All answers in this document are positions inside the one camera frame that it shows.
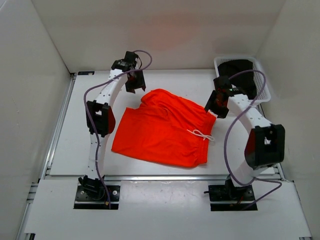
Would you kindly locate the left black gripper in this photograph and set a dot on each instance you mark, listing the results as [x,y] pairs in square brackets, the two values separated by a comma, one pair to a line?
[140,83]

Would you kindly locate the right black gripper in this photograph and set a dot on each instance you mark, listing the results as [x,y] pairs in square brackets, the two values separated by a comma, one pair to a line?
[210,105]

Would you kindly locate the orange shorts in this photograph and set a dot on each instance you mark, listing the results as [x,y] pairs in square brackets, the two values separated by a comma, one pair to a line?
[165,129]

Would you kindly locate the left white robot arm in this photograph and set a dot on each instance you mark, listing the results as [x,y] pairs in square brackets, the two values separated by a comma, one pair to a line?
[100,119]

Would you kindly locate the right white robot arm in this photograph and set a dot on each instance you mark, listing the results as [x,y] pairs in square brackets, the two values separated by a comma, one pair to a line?
[265,146]

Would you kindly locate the white plastic basket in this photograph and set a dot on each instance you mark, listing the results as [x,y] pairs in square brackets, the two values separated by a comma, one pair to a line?
[251,82]

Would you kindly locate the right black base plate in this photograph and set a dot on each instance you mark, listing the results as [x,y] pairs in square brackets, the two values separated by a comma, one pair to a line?
[223,198]

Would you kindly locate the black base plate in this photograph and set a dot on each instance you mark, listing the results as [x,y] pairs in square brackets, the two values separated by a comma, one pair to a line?
[84,200]
[223,198]

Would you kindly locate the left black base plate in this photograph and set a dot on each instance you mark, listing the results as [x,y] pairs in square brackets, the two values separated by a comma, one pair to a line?
[84,200]

